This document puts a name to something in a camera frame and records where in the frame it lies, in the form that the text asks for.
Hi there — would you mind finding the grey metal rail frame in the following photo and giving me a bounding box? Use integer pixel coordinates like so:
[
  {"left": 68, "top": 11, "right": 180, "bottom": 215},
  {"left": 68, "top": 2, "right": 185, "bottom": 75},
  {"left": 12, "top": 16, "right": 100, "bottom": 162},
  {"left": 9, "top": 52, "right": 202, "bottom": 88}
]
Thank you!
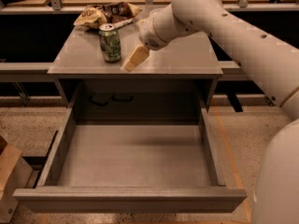
[{"left": 0, "top": 3, "right": 295, "bottom": 82}]

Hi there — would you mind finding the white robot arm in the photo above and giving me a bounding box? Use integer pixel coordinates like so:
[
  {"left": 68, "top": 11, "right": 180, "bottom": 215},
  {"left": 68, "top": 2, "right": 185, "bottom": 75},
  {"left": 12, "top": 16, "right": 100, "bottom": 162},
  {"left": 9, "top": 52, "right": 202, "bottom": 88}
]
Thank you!
[{"left": 122, "top": 0, "right": 299, "bottom": 224}]

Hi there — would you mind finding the grey drawer cabinet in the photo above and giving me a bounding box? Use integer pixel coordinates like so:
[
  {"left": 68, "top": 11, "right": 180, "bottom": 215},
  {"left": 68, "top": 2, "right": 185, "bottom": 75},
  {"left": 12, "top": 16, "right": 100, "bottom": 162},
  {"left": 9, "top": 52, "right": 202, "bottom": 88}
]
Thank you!
[{"left": 49, "top": 27, "right": 222, "bottom": 122}]

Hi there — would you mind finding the brown chip bag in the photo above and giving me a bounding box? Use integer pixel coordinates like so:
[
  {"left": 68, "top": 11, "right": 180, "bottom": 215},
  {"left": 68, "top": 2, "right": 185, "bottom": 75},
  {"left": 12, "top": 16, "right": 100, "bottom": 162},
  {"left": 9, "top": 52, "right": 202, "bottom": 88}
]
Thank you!
[{"left": 74, "top": 2, "right": 142, "bottom": 29}]

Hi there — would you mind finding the green soda can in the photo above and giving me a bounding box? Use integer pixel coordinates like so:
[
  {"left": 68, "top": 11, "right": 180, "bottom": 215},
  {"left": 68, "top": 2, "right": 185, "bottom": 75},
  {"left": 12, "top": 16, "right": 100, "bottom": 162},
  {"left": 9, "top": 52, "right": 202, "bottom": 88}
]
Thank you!
[{"left": 99, "top": 23, "right": 121, "bottom": 63}]

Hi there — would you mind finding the grey open top drawer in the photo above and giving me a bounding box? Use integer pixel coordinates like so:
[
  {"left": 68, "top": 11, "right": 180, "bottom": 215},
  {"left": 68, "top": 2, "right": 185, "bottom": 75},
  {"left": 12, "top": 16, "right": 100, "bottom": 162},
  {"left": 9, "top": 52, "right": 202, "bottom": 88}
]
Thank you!
[{"left": 14, "top": 109, "right": 247, "bottom": 213}]

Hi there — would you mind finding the brown cardboard box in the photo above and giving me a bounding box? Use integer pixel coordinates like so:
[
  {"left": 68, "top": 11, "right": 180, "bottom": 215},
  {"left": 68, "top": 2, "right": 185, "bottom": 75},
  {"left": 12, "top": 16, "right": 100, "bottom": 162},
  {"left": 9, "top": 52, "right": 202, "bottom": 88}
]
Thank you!
[{"left": 0, "top": 136, "right": 33, "bottom": 224}]

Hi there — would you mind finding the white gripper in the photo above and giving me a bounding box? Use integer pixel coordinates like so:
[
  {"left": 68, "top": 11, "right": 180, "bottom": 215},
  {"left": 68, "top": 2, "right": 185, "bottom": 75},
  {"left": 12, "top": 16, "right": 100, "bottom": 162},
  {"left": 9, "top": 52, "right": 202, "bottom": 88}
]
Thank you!
[{"left": 121, "top": 13, "right": 170, "bottom": 72}]

